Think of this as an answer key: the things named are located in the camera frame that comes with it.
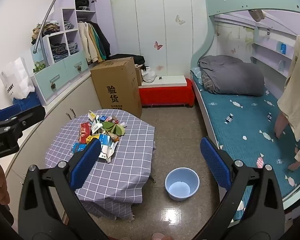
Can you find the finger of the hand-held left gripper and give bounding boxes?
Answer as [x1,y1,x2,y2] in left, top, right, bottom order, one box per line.
[14,104,46,137]
[0,104,22,125]

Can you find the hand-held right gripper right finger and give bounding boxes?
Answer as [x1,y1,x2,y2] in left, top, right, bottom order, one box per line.
[190,136,285,240]

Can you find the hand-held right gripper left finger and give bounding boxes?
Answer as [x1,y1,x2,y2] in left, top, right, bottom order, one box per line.
[18,138,108,240]

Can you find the blue snack packet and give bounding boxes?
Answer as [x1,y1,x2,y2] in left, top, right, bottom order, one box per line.
[70,142,88,155]

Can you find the pile of packets and cartons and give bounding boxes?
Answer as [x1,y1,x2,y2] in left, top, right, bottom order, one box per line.
[69,110,127,164]

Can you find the red snack packet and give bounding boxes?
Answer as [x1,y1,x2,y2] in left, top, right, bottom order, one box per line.
[79,122,92,143]

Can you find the blue plastic basin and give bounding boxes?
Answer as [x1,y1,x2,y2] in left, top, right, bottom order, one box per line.
[164,167,200,201]

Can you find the person's left hand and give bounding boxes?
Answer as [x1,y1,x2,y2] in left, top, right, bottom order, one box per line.
[0,159,11,207]

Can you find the blue cloth bag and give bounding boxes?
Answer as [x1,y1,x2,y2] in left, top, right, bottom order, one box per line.
[12,94,42,110]

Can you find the beige low cabinet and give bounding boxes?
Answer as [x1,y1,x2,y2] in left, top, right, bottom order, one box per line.
[4,75,103,220]

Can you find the white paper bag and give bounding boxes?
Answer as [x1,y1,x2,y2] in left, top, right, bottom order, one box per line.
[0,57,35,100]

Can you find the green plant decoration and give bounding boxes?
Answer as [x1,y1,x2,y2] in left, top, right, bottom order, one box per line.
[33,61,45,73]

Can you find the white purple wardrobe unit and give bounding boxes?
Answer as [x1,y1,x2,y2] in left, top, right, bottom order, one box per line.
[30,0,120,107]

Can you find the blue quilted bed mat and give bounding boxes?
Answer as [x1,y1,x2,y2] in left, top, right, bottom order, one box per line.
[191,67,300,222]

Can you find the dark folded jeans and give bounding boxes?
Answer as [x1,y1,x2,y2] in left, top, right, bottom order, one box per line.
[51,42,67,62]

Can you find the large cardboard box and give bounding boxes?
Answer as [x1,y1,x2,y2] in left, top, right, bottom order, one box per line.
[90,56,143,118]

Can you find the pile of folded clothes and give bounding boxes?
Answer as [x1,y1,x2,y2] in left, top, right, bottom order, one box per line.
[31,22,60,44]

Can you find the red covered bench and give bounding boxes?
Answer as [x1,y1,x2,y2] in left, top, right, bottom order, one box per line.
[138,78,195,108]

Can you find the curved metal pole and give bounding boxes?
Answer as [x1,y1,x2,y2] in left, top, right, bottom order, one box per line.
[32,0,74,54]

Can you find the cream jacket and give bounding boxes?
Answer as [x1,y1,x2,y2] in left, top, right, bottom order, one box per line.
[77,22,97,63]

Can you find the grey pillow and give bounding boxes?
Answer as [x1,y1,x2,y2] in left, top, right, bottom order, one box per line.
[197,54,265,97]

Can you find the person's pink slipper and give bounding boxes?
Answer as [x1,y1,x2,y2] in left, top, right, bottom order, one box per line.
[152,232,174,240]

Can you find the teal garment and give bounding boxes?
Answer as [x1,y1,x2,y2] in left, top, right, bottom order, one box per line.
[91,25,103,59]

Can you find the black coat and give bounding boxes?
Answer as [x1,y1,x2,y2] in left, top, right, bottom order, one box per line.
[92,21,112,58]

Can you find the small cardboard box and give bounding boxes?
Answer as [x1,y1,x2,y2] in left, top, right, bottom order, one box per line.
[135,64,143,87]

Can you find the white plastic bag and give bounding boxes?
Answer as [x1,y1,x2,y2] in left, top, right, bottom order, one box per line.
[141,66,157,83]

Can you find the black bag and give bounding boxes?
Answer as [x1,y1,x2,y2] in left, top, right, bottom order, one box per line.
[109,54,146,67]

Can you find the black folded clothes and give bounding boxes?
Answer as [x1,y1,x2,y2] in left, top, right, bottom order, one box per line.
[75,0,90,11]

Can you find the brown cloth bundle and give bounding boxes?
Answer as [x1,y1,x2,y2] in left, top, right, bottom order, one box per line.
[249,9,265,22]

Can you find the bed with teal quilt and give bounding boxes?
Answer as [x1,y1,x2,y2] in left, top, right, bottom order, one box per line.
[190,0,300,230]

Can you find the bedside wall shelf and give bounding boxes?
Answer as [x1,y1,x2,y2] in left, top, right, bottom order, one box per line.
[251,25,298,75]

